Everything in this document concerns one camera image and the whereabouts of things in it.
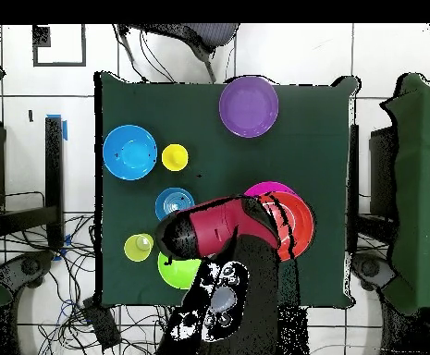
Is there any pink plastic bowl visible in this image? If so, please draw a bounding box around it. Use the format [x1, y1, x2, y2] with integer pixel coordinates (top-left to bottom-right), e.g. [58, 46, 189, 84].
[242, 180, 299, 198]

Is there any orange plastic bowl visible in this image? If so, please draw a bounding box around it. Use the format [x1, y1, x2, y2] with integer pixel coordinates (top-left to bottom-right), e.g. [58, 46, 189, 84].
[256, 190, 316, 263]

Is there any small dark blue bowl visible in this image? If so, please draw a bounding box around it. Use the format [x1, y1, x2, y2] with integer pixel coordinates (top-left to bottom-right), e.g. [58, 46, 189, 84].
[154, 187, 196, 222]

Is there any yellow plastic cup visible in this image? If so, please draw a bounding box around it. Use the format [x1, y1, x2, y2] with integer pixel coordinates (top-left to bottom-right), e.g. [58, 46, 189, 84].
[161, 143, 190, 172]

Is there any green plastic bowl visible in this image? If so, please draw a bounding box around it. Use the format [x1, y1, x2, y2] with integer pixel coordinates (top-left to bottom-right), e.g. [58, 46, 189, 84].
[157, 251, 203, 290]

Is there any dark green table cloth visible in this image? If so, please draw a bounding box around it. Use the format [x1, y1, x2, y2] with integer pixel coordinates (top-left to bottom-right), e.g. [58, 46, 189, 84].
[93, 70, 360, 311]

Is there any large light blue bowl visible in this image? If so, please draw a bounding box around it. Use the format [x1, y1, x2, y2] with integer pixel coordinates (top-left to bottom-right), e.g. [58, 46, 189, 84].
[102, 124, 159, 182]

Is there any purple plastic bowl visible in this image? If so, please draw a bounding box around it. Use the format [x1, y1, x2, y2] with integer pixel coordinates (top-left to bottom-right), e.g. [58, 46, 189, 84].
[218, 75, 280, 139]

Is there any translucent yellow-green plastic cup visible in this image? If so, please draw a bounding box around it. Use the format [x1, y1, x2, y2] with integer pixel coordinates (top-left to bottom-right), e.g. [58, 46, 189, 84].
[123, 232, 155, 263]

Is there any grey office chair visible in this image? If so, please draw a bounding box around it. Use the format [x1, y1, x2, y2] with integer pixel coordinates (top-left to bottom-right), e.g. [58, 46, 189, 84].
[117, 23, 241, 83]

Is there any black power strip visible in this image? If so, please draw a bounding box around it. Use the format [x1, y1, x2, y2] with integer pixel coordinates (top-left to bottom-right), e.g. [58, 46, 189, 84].
[81, 295, 122, 350]

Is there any black floor device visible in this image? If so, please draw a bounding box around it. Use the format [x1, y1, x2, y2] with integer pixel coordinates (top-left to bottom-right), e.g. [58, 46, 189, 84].
[350, 252, 398, 292]
[0, 250, 55, 294]

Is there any black metal frame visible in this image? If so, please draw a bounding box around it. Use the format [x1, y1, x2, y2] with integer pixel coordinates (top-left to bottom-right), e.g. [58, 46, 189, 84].
[349, 124, 398, 256]
[0, 116, 66, 252]

